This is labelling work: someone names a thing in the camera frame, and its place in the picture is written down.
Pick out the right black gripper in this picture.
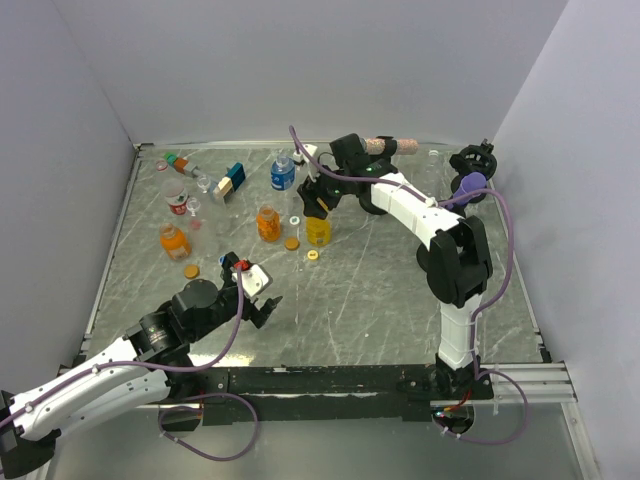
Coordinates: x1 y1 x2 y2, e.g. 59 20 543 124
297 158 350 221

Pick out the tall yellow juice bottle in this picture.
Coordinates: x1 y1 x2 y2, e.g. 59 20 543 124
305 217 331 247

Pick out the orange bottle cap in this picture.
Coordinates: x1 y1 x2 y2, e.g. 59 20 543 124
284 237 300 251
183 264 200 280

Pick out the small orange juice bottle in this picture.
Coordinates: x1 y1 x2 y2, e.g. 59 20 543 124
256 205 281 243

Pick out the blue label water bottle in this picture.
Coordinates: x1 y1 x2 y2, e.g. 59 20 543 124
270 154 296 191

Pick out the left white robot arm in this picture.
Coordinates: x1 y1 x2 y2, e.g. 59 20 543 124
1 252 280 479

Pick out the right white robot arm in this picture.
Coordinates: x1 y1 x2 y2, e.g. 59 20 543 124
294 134 493 399

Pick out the open orange juice bottle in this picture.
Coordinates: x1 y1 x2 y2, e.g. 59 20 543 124
159 223 192 261

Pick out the red label clear bottle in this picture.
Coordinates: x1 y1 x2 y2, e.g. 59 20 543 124
161 178 190 215

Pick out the pink glitter microphone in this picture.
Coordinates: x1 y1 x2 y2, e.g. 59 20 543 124
362 137 419 157

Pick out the blue and wood block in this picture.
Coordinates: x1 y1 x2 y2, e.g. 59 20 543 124
213 162 246 202

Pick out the clear small cup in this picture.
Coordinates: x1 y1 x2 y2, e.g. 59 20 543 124
197 175 211 193
186 197 202 217

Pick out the colourful block stack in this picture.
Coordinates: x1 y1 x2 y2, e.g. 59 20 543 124
164 153 203 178

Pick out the purple microphone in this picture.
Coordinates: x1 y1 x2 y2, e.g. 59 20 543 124
451 172 487 206

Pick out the black round holder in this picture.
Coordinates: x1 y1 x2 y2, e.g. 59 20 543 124
449 139 497 180

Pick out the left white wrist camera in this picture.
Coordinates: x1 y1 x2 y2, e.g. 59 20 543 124
232 260 273 300

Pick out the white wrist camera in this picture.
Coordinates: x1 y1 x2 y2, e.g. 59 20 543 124
293 144 318 181
232 260 273 300

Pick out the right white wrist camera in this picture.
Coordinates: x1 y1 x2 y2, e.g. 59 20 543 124
293 144 318 181

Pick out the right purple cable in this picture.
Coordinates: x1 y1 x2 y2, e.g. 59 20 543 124
288 124 530 446

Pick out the purple cable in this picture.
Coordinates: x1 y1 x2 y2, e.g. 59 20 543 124
288 124 530 446
0 267 260 461

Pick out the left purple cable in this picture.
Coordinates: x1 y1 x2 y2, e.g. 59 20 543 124
0 267 260 461

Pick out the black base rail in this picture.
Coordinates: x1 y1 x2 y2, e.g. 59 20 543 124
156 364 494 426

